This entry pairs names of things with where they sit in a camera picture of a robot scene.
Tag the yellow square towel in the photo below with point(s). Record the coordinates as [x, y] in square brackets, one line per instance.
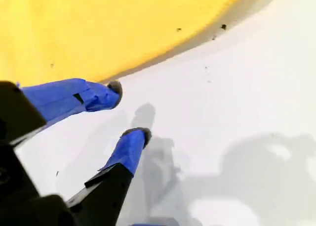
[98, 25]

